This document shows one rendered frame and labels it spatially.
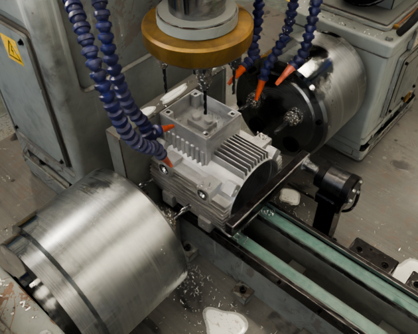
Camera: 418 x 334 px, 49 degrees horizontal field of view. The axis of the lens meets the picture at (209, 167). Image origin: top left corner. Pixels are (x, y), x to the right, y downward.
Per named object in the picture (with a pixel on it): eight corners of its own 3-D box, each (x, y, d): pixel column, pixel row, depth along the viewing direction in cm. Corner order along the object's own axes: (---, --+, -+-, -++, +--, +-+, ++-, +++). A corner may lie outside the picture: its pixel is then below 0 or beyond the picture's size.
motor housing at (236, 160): (153, 202, 101) (143, 138, 87) (210, 156, 111) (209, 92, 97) (223, 252, 91) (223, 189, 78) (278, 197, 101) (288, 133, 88)
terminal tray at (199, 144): (160, 141, 92) (158, 112, 87) (196, 115, 97) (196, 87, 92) (206, 169, 86) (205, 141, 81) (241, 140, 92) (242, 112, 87)
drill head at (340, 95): (211, 146, 114) (210, 59, 96) (303, 74, 135) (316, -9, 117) (296, 196, 102) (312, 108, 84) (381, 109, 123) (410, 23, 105)
